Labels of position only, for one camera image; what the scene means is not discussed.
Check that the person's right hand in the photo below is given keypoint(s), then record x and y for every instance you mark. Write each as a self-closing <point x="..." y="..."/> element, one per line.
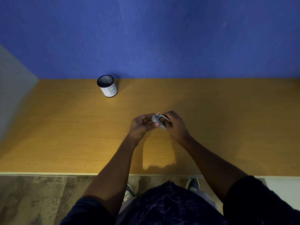
<point x="178" y="128"/>

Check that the person's left hand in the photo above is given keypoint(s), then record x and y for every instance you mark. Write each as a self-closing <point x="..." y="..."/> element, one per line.
<point x="138" y="128"/>

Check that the person's left thumb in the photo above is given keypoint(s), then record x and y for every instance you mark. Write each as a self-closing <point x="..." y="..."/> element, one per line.
<point x="152" y="125"/>

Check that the person's right fingers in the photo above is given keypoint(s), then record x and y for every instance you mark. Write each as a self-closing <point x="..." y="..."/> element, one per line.
<point x="166" y="117"/>

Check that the grey plug adapter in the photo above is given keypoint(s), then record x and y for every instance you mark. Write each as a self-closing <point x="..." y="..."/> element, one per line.
<point x="155" y="118"/>

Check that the person's right forearm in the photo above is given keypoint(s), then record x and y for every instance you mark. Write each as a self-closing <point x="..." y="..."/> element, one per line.
<point x="211" y="164"/>

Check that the person's left forearm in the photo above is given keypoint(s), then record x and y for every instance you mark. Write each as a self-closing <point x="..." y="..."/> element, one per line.
<point x="112" y="171"/>

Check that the grey left shoe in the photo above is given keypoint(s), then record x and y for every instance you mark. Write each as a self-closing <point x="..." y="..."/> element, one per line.
<point x="128" y="192"/>

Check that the grey shoe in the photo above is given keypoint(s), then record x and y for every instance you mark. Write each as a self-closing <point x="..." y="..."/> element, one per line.
<point x="128" y="192"/>
<point x="193" y="184"/>

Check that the grey right shoe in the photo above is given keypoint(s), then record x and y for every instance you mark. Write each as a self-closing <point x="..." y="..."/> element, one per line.
<point x="193" y="184"/>

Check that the dark navy patterned shirt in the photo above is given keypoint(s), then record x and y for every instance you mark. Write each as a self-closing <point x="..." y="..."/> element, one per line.
<point x="173" y="206"/>

